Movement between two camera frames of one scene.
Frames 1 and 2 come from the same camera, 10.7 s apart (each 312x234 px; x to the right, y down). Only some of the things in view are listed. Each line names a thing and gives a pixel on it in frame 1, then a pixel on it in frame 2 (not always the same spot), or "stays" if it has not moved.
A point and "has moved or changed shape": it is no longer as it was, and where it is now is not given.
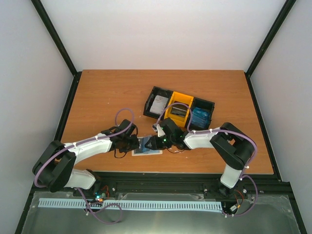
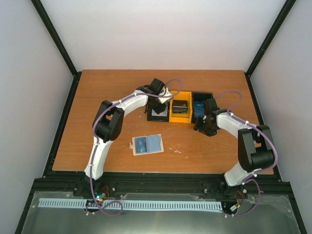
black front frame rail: x=269 y=184 stays
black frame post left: x=53 y=31 stays
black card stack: x=179 y=109 has moved or changed shape
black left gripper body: x=128 y=145 to x=156 y=108
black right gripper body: x=165 y=144 to x=204 y=127
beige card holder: x=142 y=150 stays
